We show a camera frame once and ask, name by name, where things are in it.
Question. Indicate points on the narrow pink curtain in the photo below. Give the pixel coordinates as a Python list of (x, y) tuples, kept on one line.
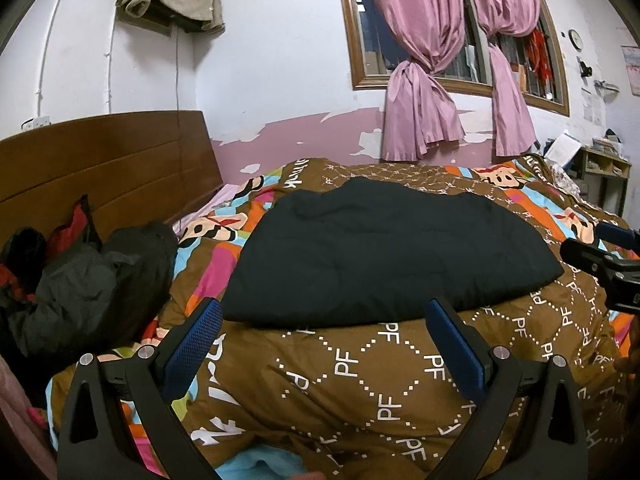
[(510, 105)]

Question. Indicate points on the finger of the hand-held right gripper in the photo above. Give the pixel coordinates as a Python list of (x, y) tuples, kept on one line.
[(617, 236), (587, 257)]

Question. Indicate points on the white wall outlet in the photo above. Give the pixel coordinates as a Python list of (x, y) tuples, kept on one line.
[(35, 123)]

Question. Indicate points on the red hanging decoration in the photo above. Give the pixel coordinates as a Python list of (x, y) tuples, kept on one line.
[(540, 57)]

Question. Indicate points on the white paper sheet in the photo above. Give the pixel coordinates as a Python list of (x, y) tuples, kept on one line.
[(562, 149)]

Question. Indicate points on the red and black garment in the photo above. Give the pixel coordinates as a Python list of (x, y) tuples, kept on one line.
[(72, 230)]

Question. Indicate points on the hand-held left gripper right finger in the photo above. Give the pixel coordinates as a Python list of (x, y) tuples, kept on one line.
[(457, 350)]

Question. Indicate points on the pink quilted blanket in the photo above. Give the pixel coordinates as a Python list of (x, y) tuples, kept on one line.
[(15, 415)]

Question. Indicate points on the black wall lamp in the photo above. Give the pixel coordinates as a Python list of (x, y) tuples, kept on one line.
[(585, 69)]

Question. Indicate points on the person's right hand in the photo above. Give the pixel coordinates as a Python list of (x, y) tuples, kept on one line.
[(631, 345)]

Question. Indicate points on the wooden headboard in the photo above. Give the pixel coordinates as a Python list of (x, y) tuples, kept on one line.
[(100, 160)]

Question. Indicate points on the wooden shelf unit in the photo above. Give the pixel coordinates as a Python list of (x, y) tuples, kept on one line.
[(607, 160)]

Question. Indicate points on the round wall clock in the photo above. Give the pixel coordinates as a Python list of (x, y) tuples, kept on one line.
[(576, 39)]

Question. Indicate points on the brown cartoon printed quilt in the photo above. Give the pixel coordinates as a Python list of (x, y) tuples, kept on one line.
[(350, 385)]

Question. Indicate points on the wall calendar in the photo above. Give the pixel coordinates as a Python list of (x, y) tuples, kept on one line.
[(632, 70)]

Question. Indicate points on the wide pink curtain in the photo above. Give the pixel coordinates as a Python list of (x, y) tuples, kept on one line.
[(420, 105)]

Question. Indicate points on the light blue cloth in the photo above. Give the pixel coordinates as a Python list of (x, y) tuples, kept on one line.
[(255, 466)]

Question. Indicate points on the dark green jacket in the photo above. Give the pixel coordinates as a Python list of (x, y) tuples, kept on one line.
[(90, 290)]

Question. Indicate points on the metal wall rack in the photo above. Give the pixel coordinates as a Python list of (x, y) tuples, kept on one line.
[(607, 86)]

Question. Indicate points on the white paper on wall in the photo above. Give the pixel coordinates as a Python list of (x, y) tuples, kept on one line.
[(592, 105)]

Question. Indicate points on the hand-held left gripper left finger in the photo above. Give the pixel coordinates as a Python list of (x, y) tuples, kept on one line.
[(195, 345)]

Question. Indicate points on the black jacket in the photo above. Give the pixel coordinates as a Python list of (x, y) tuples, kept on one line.
[(390, 255)]

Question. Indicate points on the floral cloth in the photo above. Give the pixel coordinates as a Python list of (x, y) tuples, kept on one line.
[(564, 180)]

